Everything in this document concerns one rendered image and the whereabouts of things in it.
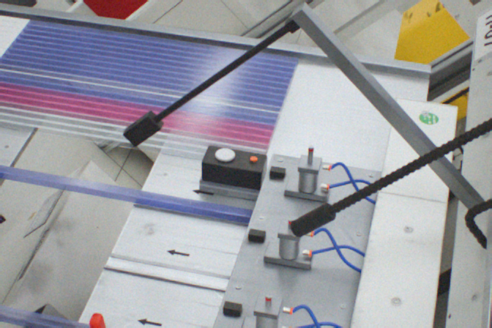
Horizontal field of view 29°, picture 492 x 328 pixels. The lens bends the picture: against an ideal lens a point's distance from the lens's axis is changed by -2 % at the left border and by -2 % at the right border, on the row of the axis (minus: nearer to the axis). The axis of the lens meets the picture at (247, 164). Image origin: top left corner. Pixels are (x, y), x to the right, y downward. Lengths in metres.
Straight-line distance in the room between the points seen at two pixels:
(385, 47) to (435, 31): 1.46
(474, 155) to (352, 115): 0.26
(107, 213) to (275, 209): 0.63
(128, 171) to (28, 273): 1.22
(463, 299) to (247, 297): 0.22
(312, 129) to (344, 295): 0.36
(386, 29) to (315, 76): 1.49
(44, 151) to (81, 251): 0.96
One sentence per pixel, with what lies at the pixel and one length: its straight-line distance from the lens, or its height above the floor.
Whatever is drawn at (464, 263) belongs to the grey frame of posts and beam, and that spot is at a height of 1.33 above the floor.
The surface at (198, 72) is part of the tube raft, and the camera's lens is 1.39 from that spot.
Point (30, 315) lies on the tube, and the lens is 1.06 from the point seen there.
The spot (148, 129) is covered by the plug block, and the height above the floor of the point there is 1.11.
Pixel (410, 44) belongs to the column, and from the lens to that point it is 4.32.
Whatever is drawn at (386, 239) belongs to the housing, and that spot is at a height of 1.26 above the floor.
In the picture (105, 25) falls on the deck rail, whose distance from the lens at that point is 1.51.
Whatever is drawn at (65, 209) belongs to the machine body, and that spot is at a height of 0.62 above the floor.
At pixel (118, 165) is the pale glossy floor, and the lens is 2.70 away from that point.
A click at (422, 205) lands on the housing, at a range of 1.09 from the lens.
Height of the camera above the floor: 1.77
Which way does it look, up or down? 35 degrees down
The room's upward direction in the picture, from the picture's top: 59 degrees clockwise
